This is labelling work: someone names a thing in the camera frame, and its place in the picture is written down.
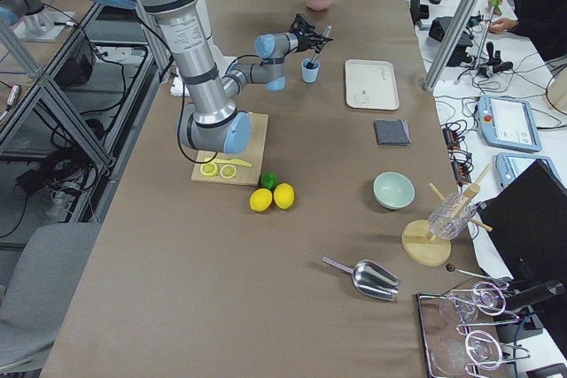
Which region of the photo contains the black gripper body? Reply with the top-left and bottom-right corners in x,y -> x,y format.
289,13 -> 323,52

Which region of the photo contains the steel muddler black tip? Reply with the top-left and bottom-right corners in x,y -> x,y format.
307,25 -> 332,69

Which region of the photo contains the light blue cup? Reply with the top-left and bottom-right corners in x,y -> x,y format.
301,58 -> 320,84

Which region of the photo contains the wooden cup stand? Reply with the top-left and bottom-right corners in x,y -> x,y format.
402,164 -> 493,266

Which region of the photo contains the steel ice scoop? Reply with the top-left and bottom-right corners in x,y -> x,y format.
322,257 -> 400,302

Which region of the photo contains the cream rabbit tray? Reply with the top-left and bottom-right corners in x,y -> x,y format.
345,59 -> 400,111

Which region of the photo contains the grey folded cloth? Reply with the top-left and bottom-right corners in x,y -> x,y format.
373,119 -> 411,146

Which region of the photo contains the yellow plastic knife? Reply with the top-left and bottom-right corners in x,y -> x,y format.
211,158 -> 252,167

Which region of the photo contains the green lime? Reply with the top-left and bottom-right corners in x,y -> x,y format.
260,172 -> 278,190

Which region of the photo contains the lemon slice lower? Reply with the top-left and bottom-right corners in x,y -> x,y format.
219,164 -> 237,179

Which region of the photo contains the lemon slice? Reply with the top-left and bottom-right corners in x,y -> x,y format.
199,162 -> 218,177
219,164 -> 237,179

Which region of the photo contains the yellow lemon upper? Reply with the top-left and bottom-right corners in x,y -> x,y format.
273,183 -> 295,210

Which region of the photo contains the yellow lemon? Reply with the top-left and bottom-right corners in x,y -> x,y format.
249,188 -> 273,212
273,183 -> 295,210

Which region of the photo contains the lemon slice upper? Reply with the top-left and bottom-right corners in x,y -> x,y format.
199,162 -> 218,177

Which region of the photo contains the yellow lemon lower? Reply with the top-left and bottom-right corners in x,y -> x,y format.
249,188 -> 273,212

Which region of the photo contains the light green bowl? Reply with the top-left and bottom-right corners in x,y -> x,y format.
373,171 -> 415,210

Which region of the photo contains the blue teach pendant upper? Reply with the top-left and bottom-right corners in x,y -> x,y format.
477,96 -> 542,152

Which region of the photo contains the blue teach pendant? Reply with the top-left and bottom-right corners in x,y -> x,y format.
495,153 -> 560,189
477,96 -> 542,152

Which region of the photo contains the clear glass on stand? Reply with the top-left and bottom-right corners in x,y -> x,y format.
428,193 -> 475,240

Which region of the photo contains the blue teach pendant lower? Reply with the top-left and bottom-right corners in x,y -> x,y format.
495,153 -> 560,189

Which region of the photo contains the black monitor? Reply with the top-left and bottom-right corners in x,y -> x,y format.
478,159 -> 566,283

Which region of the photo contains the grey office chair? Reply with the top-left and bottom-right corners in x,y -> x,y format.
1,223 -> 101,373

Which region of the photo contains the aluminium frame post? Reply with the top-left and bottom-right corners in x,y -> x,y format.
423,0 -> 478,92

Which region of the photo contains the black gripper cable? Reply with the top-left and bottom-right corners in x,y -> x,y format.
132,0 -> 267,164

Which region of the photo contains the black frame glass rack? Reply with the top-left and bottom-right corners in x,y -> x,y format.
414,278 -> 559,378

